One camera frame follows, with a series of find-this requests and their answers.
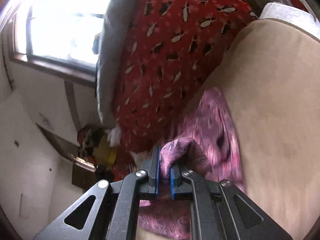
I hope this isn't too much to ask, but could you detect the window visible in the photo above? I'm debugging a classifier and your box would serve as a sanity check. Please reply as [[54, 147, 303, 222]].
[[9, 0, 111, 86]]

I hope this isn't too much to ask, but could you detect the grey pillow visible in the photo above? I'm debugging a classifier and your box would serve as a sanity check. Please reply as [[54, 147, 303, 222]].
[[96, 0, 138, 128]]

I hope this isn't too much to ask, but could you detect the purple floral garment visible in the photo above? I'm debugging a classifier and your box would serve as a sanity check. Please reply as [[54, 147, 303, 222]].
[[138, 88, 246, 239]]

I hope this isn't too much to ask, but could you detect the yellow box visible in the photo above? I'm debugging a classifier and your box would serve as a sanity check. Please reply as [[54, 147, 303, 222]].
[[94, 140, 117, 170]]

